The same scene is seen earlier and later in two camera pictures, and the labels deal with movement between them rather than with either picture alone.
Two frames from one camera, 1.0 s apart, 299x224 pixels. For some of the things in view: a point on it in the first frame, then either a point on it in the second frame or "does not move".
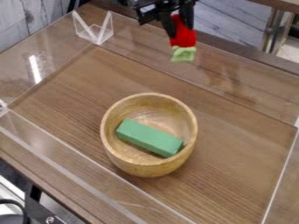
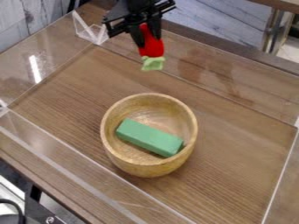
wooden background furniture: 282,14 does not move
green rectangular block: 148,137 does not move
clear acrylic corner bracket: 94,33 does not move
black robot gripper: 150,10 -> 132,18
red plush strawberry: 182,41 -> 152,51
